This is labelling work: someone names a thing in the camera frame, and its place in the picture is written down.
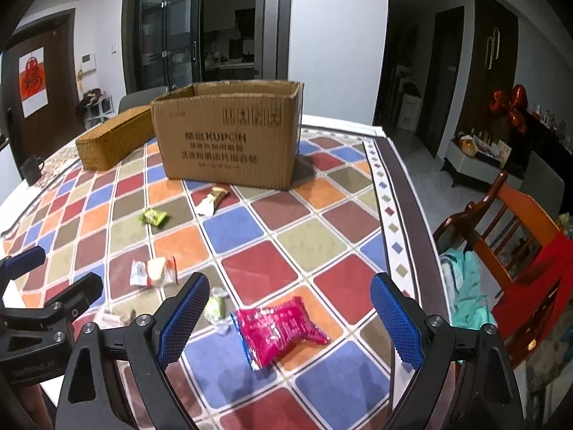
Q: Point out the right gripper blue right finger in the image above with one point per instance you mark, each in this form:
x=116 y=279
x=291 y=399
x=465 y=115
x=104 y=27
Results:
x=402 y=318

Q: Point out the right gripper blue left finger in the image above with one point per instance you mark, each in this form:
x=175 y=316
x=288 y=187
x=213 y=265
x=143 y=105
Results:
x=177 y=317

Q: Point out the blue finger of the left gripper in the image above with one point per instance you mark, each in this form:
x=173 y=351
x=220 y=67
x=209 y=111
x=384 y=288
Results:
x=78 y=297
x=15 y=266

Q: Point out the beige snack bag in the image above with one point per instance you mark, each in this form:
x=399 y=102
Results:
x=107 y=320

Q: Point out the pale green small candy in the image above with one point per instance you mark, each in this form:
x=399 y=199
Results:
x=215 y=309

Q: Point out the clear packet yellow pastry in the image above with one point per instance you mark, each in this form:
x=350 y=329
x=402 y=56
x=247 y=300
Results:
x=156 y=272

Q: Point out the pink snack bag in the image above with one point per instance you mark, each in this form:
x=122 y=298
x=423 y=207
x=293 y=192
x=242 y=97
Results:
x=268 y=333

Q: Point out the green candy packet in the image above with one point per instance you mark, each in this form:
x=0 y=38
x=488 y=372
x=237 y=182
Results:
x=153 y=217

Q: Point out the gold snack wrapper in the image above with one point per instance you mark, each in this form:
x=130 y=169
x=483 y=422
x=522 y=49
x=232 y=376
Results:
x=207 y=207

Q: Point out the teal cloth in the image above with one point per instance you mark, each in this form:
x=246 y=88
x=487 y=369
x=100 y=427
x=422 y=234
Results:
x=467 y=302

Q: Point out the black mug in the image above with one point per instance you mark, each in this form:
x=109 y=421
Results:
x=32 y=169

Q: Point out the patterned floral placemat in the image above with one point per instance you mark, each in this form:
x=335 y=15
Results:
x=57 y=164

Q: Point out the orange wooden chair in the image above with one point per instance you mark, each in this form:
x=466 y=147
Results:
x=526 y=253

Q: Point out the woven wicker basket box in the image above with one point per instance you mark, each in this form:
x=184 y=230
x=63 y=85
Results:
x=102 y=147

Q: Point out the dark wooden door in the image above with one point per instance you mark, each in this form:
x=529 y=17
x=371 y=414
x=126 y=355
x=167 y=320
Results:
x=58 y=123

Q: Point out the white shoe rack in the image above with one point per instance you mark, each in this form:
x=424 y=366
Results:
x=96 y=107

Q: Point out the red fu door poster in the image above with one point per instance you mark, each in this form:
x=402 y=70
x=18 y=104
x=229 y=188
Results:
x=32 y=84

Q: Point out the grey dining chair left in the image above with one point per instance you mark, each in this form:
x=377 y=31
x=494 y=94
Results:
x=141 y=98

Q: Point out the brown cardboard box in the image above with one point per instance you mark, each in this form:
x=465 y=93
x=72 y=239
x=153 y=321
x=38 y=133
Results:
x=237 y=132

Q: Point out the white box on floor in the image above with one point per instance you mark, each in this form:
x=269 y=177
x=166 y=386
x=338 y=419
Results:
x=409 y=112

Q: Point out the white intercom panel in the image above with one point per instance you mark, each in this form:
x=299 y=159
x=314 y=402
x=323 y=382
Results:
x=88 y=64

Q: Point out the red heart balloons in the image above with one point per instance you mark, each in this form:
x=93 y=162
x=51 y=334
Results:
x=512 y=107

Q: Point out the glass sliding door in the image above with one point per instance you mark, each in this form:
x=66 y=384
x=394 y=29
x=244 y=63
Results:
x=161 y=41

